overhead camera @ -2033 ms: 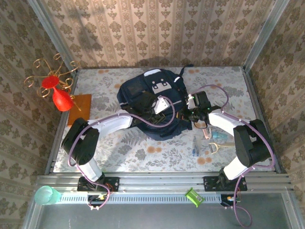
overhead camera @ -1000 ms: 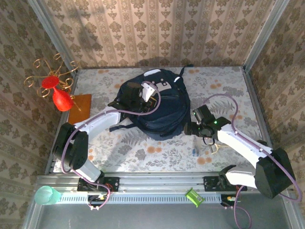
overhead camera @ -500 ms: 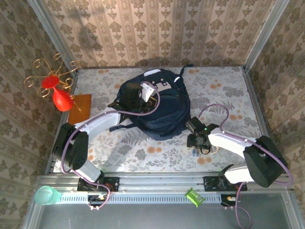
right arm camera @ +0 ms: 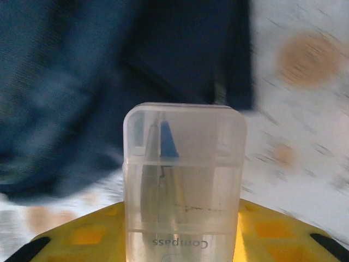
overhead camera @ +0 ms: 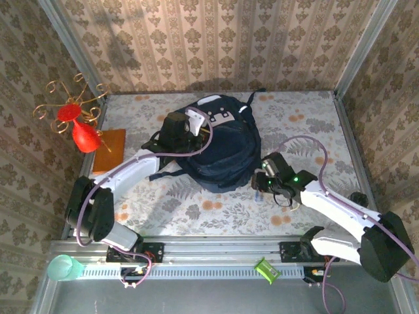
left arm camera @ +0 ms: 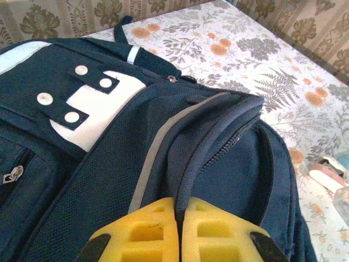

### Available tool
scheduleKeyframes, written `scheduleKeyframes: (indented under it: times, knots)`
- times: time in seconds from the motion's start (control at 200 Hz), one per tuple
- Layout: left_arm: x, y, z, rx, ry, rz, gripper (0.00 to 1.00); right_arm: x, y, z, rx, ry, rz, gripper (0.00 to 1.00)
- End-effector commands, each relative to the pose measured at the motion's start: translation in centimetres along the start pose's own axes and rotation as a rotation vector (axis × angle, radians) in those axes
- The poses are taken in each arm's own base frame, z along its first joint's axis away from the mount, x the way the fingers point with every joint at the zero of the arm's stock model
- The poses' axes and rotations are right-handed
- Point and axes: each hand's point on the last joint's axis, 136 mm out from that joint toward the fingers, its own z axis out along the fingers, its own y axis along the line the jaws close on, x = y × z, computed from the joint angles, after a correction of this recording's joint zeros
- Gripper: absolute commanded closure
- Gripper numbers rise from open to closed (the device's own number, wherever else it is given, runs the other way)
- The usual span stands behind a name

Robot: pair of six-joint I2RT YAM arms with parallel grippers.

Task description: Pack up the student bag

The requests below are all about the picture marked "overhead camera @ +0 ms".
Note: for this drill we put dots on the clear blue pen pack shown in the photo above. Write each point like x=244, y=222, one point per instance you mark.
x=259, y=196

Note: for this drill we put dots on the navy blue backpack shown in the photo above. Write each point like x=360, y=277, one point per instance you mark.
x=229, y=153

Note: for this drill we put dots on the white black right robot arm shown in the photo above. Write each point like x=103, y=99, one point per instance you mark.
x=343, y=202

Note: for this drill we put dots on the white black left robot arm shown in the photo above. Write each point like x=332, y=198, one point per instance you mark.
x=131, y=170

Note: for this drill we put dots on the floral tablecloth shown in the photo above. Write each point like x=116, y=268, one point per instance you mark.
x=229, y=222

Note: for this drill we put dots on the orange wooden board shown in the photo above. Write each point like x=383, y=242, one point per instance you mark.
x=109, y=160

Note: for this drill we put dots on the lime green packet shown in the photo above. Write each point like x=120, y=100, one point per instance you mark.
x=267, y=271

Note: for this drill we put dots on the red plastic goblet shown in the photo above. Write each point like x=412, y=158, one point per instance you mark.
x=85, y=139

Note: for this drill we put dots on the black connector board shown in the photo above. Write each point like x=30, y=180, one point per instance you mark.
x=131, y=271
x=309, y=273

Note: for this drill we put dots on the grey metal shelf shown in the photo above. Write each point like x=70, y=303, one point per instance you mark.
x=196, y=297

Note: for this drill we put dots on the teal plastic cup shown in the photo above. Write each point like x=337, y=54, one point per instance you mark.
x=62, y=269

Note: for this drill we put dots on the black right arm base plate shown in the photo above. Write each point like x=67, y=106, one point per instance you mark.
x=289, y=252

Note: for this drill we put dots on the aluminium front rail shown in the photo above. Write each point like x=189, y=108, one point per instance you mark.
x=222, y=248

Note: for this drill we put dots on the aluminium side rail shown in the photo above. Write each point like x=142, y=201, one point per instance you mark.
x=85, y=163
x=354, y=144

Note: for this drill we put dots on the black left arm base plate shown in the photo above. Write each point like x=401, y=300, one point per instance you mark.
x=155, y=252

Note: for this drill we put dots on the aluminium corner post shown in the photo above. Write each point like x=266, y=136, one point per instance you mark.
x=361, y=49
x=74, y=49

